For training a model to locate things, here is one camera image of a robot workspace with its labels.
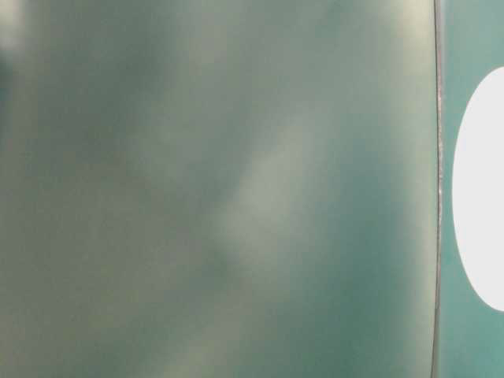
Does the white round bowl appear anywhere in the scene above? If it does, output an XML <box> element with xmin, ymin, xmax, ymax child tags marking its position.
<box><xmin>452</xmin><ymin>68</ymin><xmax>503</xmax><ymax>311</ymax></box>

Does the green mat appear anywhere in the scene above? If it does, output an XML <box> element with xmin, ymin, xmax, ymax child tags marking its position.
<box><xmin>1</xmin><ymin>1</ymin><xmax>503</xmax><ymax>377</ymax></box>

